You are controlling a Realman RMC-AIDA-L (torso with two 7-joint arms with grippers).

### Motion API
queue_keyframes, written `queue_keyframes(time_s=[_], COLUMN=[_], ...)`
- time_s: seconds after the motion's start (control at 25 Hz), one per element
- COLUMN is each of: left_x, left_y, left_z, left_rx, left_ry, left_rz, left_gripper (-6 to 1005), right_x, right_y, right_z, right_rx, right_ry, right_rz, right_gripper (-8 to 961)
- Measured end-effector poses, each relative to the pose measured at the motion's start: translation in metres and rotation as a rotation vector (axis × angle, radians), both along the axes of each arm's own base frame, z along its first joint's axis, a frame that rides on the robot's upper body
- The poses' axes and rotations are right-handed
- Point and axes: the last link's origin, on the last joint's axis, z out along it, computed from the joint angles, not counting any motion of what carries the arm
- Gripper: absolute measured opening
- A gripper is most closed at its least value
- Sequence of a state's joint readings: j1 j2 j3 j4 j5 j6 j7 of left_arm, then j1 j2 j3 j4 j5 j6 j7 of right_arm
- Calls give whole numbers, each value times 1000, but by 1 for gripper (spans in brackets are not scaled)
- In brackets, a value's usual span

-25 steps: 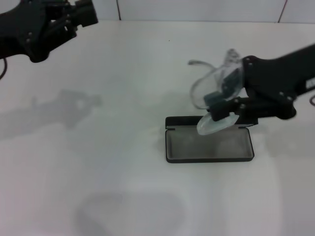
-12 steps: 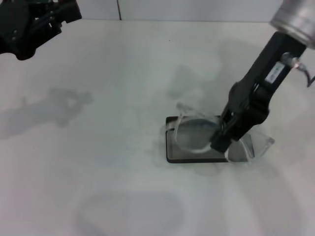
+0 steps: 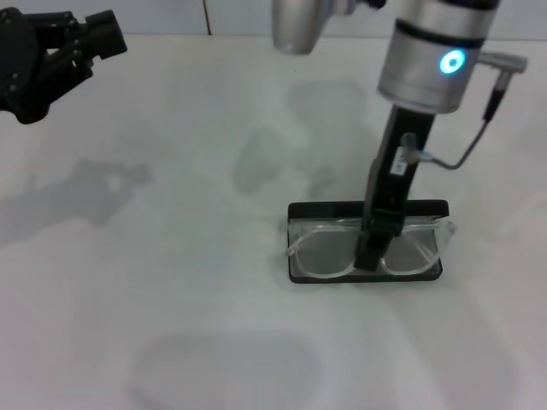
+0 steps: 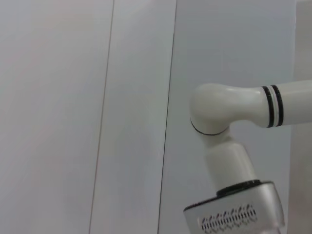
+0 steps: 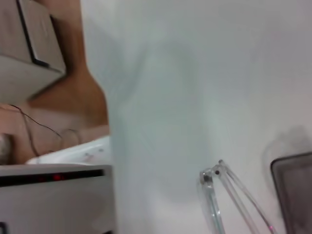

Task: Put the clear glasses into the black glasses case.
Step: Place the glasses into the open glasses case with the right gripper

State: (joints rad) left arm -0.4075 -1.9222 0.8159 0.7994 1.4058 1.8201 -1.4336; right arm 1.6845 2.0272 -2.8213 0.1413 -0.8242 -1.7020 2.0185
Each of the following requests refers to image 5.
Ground clear frame glasses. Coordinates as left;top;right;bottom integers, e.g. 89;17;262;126
197;159;278;234

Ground black glasses case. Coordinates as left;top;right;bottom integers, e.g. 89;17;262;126
270;151;312;234

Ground white flat panel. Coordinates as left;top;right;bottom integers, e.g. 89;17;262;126
25;136;113;167

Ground grey box with red lights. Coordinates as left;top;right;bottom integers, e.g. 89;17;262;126
0;164;116;234

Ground brown cardboard box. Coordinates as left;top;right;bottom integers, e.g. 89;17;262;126
0;0;67;101

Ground thin dark floor wire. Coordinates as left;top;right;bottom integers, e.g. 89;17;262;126
7;104;82;156

